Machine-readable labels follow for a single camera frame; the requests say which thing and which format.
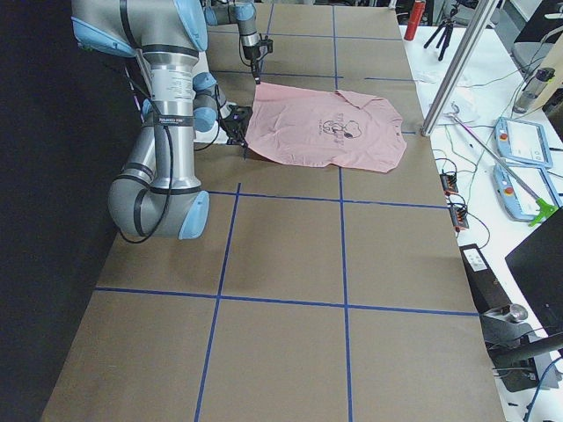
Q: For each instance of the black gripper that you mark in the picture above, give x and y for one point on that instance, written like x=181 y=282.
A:
x=252 y=55
x=235 y=124

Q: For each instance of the pink Snoopy t-shirt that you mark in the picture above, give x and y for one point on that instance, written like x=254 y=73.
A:
x=302 y=127

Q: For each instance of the black camera tripod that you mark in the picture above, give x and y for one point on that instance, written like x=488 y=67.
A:
x=444 y=30

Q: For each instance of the upper black orange connector block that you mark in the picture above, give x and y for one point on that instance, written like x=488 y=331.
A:
x=449 y=183

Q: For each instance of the long black box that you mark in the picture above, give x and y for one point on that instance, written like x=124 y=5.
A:
x=487 y=292

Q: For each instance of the black clamp mount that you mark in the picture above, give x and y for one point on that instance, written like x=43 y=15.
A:
x=522 y=357

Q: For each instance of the clear water bottle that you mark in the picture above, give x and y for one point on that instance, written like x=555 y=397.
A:
x=532 y=89

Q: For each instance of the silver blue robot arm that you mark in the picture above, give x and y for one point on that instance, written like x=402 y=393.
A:
x=239 y=13
x=157 y=192

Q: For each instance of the blue teach pendant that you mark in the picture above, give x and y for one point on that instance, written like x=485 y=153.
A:
x=522 y=141
x=518 y=203

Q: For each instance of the aluminium frame post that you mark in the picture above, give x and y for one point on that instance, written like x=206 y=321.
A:
x=473 y=31

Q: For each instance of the far blue teach pendant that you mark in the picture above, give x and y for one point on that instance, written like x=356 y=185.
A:
x=522 y=141

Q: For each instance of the metal reacher grabber tool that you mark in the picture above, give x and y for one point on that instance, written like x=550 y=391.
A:
x=545 y=210

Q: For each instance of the black monitor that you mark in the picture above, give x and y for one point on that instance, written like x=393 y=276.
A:
x=536 y=266

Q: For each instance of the black orange connector block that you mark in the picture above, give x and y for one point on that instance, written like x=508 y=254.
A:
x=458 y=216
x=449 y=183

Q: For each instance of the near blue teach pendant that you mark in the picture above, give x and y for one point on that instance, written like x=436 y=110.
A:
x=518 y=203

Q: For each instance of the red cylinder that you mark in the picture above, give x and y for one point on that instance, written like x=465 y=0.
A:
x=414 y=20

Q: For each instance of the lower black orange connector block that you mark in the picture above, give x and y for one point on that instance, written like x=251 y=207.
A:
x=458 y=216

